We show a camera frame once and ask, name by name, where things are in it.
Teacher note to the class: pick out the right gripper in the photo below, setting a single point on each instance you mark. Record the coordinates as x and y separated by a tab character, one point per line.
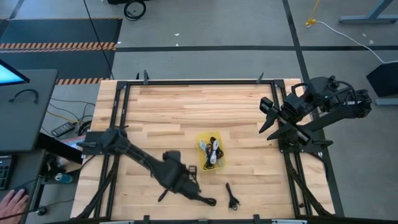
293	107

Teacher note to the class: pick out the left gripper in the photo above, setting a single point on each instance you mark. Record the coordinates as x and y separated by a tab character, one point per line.
186	188

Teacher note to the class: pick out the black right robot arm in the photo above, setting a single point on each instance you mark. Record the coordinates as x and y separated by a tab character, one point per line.
329	116

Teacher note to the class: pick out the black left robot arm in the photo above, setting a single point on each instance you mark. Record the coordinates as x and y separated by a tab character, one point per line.
140	155

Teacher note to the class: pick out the yellow plastic tray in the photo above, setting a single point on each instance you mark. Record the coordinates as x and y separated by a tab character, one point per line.
200	160

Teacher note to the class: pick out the black table clamp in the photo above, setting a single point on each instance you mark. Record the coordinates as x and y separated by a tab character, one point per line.
146	77
257	219
260	79
146	219

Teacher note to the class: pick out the white bar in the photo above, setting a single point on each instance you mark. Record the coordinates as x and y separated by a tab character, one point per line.
289	221
118	222

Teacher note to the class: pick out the black panel stand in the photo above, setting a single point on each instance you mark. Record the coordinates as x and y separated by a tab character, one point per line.
384	79

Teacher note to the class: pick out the blue bottle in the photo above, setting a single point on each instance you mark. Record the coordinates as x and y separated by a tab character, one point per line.
63	178

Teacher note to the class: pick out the workbench with grey legs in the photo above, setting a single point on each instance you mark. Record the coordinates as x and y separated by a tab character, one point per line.
367	19

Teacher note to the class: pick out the black power adapter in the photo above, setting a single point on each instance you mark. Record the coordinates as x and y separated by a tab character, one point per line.
62	129

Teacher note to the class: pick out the black round plug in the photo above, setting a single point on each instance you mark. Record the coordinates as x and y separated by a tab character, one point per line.
41	211

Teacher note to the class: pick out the dark keyboard desk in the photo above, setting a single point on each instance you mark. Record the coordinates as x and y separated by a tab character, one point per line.
25	168

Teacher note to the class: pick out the dark grey desk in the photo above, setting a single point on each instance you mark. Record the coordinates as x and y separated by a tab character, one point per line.
28	118

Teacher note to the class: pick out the person's hand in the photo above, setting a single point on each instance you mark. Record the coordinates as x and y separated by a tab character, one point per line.
12	205

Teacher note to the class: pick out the black keyboard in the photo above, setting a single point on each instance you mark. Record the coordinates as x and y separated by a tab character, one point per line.
4	172

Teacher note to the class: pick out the hazard-striped floor mat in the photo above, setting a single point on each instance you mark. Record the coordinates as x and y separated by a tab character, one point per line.
62	31

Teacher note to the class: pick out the computer monitor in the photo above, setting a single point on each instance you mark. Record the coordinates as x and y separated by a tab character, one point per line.
9	76

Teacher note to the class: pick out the black aluminium table frame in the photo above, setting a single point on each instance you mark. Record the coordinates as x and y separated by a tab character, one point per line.
199	82

